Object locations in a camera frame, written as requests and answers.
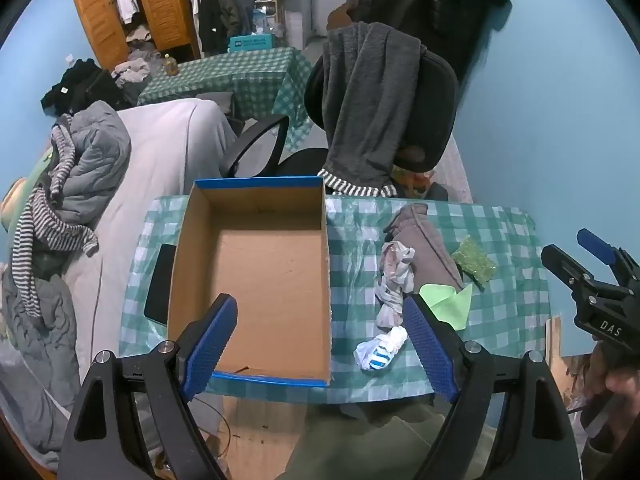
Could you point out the orange patterned cushion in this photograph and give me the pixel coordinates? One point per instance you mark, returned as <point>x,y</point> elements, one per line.
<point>415,180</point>

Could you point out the black office chair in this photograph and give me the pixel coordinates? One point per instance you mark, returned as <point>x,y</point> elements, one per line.
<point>435,110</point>

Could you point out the black hanging jacket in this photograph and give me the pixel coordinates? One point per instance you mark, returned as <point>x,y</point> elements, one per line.
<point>440,5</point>

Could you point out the teal box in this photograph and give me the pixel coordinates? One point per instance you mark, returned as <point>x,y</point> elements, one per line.
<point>252,43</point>

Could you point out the grey quilted blanket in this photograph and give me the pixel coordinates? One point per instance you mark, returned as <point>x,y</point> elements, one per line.
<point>40,335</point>

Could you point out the person's olive trousers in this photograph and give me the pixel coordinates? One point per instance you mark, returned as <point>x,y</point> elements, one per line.
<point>370,445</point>

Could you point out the small yellow bottle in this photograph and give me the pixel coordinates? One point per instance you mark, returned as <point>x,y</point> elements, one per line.
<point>171,66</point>

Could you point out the grey-brown fleece cloth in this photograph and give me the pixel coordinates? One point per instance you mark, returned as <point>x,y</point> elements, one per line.
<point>430,255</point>

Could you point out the grey garment with striped cuffs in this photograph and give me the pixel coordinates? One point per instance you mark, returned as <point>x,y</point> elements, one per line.
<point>365,110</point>

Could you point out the white bundle with blue stripes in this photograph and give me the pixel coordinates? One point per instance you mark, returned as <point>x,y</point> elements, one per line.
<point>380,350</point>

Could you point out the black clothes pile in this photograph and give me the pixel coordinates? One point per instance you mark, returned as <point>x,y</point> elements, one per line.
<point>80,85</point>

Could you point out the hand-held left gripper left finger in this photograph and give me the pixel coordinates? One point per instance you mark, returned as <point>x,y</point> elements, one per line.
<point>210,350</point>

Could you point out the light green cloth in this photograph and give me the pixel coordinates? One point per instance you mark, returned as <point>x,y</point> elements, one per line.
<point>450,305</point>

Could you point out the wooden wardrobe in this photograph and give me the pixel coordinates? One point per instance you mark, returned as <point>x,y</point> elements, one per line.
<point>160,5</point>

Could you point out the green checkered tablecloth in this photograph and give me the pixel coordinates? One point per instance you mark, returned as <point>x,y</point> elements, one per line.
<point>350,260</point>

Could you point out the light grey clothes pile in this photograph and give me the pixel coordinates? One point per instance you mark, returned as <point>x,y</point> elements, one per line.
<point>131,71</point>

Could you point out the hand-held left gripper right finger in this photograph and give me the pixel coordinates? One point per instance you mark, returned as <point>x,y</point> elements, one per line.
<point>430,355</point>

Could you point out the white-grey cloth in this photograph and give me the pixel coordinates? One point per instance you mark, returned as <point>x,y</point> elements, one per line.
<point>395,270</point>

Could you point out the blue cardboard box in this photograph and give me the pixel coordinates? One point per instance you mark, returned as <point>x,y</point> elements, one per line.
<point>270,280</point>

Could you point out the grey white striped shirt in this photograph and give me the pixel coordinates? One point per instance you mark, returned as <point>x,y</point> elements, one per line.
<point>35,230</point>

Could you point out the grey puffer jacket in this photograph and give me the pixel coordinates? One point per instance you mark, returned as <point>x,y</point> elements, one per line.
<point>95,160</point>

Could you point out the dark coats on rack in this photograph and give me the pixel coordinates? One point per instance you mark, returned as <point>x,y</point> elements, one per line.
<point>225,5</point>

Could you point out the person's right hand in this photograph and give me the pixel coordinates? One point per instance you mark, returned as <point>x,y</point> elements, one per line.
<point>622,384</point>

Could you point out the dark green glitter pad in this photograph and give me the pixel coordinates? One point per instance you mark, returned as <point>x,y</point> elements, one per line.
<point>472,260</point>

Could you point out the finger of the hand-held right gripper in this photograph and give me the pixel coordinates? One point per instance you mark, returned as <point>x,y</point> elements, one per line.
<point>565,265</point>
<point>595,246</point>

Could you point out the table with checkered cloth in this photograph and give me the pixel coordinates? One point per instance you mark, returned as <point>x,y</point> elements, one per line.
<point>225,75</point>

